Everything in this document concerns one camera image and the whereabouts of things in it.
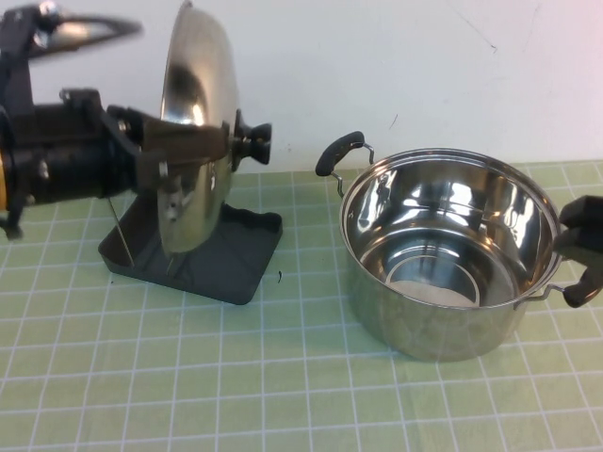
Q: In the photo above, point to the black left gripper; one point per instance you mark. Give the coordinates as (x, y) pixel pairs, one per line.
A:
(70, 155)

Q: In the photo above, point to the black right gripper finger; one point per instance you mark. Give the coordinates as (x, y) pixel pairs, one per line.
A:
(584, 212)
(581, 245)

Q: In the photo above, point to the stainless steel pot lid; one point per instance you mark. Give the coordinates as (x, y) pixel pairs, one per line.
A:
(198, 70)

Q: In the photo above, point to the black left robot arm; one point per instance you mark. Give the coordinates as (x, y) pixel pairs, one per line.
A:
(7, 169)

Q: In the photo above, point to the black lid rack tray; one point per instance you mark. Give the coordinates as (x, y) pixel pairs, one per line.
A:
(226, 273)

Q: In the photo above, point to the green checked tablecloth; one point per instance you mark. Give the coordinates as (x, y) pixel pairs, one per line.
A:
(235, 400)

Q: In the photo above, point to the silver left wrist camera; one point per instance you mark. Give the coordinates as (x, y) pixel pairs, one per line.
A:
(85, 26)

